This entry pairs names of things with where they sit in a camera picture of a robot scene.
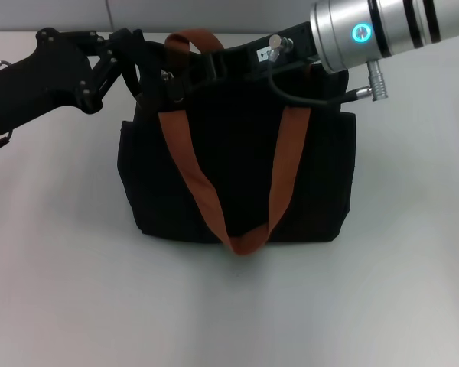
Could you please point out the silver zipper pull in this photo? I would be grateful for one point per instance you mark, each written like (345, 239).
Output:
(167, 75)

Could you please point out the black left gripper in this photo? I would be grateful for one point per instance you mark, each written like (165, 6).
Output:
(34, 84)

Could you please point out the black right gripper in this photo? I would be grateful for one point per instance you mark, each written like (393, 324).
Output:
(233, 61)

